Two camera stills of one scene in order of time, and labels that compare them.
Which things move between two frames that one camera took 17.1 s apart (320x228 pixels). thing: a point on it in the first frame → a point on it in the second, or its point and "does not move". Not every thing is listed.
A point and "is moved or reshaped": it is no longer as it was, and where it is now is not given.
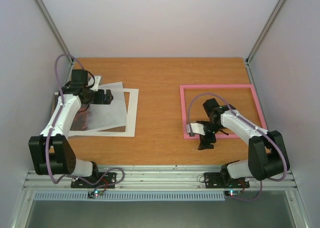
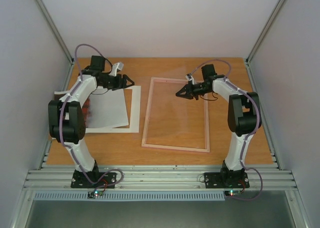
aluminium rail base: [155, 177] does not move
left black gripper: [101, 100] → [124, 85]
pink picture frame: [187, 136] → [207, 148]
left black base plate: [101, 180] does not move
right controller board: [233, 193] does not move
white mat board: [130, 127] is moved or reshaped
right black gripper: [206, 141] → [190, 90]
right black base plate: [218, 180] does not move
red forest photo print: [92, 116] does not move
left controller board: [92, 194] does not move
